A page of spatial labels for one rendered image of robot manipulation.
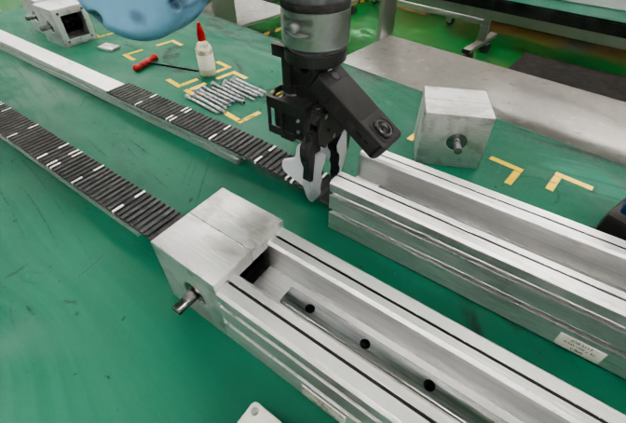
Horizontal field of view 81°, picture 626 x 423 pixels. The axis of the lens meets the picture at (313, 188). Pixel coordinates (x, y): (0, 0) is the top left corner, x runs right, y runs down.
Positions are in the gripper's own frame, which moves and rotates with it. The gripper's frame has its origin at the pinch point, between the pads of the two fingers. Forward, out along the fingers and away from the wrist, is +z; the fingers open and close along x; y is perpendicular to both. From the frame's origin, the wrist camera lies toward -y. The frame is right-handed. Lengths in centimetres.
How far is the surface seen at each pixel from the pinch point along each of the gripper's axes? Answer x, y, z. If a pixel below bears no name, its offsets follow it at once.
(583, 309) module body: 4.3, -32.0, -3.5
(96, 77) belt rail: 0, 59, -1
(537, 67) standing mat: -275, -6, 79
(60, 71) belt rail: 2, 71, 0
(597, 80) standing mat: -276, -44, 80
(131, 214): 20.5, 17.0, -1.1
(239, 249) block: 19.7, -2.7, -7.3
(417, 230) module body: 5.1, -15.4, -4.8
